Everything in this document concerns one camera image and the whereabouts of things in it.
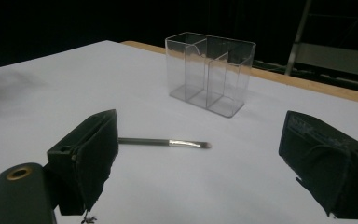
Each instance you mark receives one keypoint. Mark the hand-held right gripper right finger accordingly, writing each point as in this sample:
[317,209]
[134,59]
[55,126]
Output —
[323,161]

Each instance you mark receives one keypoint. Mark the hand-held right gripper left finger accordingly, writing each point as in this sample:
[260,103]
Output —
[87,155]

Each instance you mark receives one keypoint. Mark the black makeup brush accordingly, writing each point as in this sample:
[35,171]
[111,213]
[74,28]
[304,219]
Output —
[155,142]

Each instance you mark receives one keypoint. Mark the clear acrylic organizer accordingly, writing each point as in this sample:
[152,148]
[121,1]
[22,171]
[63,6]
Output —
[211,93]

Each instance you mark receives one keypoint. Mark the white table cover sheet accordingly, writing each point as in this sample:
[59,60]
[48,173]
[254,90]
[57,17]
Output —
[199,174]

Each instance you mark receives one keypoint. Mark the white metal stand frame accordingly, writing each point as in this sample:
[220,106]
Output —
[332,57]

